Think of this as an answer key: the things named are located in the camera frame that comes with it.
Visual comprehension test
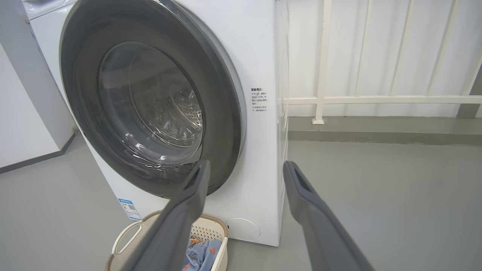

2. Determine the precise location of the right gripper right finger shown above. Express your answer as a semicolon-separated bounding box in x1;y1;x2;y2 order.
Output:
283;161;375;271

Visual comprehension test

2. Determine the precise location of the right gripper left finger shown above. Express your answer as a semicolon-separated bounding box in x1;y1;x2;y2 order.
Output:
120;159;211;271

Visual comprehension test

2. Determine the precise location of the blue cartoon print garment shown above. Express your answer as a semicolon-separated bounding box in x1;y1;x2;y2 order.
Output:
183;237;223;271

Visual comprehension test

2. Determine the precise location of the dark round washing machine door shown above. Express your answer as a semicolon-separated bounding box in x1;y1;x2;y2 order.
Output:
59;0;247;199

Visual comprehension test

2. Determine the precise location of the cream perforated laundry basket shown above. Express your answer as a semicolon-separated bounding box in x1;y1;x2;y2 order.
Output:
105;211;229;271

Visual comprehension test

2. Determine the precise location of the white front-load washing machine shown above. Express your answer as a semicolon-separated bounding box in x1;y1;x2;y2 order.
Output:
23;0;290;247

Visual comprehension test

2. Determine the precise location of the blue energy label sticker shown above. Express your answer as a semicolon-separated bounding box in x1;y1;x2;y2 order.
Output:
118;198;142;221

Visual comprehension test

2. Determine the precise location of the round white filter cover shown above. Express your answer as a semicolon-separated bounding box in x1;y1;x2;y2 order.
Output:
226;218;261;241

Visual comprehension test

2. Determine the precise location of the perforated steel drum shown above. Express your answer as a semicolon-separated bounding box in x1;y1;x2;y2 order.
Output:
128;68;204;151

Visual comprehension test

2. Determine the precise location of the black text notice sticker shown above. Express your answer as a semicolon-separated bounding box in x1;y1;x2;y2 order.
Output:
250;87;268;113

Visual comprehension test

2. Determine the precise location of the white metal railing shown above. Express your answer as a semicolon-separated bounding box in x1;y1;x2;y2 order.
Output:
279;0;482;125

